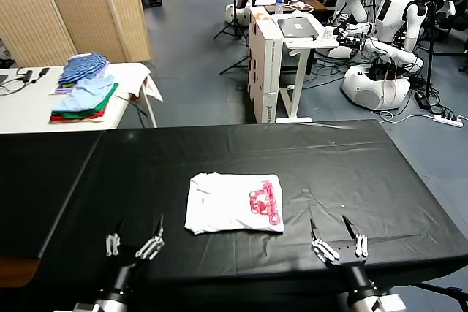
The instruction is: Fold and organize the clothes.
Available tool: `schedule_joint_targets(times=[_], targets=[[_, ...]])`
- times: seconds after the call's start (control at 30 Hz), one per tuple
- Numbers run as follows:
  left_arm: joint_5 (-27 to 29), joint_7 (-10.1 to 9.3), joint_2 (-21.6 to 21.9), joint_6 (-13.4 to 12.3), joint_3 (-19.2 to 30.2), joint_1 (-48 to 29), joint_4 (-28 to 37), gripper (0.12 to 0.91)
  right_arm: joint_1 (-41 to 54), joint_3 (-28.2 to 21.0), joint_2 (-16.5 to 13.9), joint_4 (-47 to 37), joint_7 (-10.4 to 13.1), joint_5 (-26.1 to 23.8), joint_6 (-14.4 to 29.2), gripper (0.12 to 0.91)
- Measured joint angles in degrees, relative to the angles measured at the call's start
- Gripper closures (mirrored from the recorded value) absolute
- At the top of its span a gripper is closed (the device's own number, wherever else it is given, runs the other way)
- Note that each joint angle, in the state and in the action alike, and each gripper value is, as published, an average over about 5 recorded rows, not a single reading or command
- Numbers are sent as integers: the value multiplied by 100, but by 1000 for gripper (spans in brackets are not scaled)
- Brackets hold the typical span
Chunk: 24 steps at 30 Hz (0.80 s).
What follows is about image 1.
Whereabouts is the narrow black table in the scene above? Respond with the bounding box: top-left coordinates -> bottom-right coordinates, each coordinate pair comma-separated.
0,131 -> 102,260

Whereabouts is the white humanoid robot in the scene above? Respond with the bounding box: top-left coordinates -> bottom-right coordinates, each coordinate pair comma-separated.
327,0 -> 429,111

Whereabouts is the black floor power brick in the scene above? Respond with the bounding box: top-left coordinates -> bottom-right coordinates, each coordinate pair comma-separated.
414,91 -> 431,109

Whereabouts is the bamboo folding screen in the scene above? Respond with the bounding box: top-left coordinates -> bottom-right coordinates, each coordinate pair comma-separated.
0,0 -> 153,68

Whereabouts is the small white robot base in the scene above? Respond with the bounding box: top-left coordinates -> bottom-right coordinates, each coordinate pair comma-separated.
224,2 -> 252,23

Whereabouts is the white draped cloth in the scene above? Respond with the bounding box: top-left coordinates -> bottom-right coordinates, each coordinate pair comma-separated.
104,62 -> 164,102

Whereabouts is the blue striped garment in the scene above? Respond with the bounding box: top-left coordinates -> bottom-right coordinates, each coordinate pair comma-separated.
58,52 -> 110,85

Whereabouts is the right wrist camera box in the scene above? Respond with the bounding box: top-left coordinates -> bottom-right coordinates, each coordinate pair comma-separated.
372,293 -> 407,312

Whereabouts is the white charger with cable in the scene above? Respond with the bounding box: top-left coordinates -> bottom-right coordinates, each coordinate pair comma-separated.
287,0 -> 316,12

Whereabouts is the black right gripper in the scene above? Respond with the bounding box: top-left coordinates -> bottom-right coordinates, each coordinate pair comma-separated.
309,215 -> 383,304

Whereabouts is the red garment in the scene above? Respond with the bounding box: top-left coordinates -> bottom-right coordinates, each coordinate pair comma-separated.
49,107 -> 107,123

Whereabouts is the white t-shirt with red print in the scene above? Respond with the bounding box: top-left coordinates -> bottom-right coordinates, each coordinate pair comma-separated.
184,172 -> 285,235

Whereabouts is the stack of folded clothes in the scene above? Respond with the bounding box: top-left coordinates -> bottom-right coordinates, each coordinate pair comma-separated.
50,82 -> 120,119

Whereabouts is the dark brown desk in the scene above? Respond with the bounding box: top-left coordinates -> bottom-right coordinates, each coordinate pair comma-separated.
263,0 -> 339,14

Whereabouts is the black camera rig stand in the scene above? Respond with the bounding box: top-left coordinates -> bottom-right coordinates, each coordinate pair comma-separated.
416,0 -> 468,98

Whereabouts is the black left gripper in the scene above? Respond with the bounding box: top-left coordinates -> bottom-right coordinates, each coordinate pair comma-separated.
105,213 -> 165,304

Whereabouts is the tall white cardboard box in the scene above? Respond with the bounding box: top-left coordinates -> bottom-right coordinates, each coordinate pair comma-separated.
247,5 -> 284,125

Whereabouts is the white standing desk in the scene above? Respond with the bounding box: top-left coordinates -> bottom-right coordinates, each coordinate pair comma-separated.
274,12 -> 341,124

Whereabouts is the black tripod stand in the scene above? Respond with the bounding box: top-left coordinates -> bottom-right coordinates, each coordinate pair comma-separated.
213,0 -> 250,41

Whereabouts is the grey closed laptop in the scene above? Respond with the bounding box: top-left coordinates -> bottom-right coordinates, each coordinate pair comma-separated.
276,17 -> 320,41

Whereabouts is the white side table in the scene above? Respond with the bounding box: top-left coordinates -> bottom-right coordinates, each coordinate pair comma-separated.
0,62 -> 159,134

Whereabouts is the light blue garment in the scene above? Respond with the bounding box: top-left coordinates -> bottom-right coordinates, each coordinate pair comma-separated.
52,73 -> 116,112

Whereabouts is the white power strip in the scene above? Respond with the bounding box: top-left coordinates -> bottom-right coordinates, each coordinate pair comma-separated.
432,113 -> 465,128

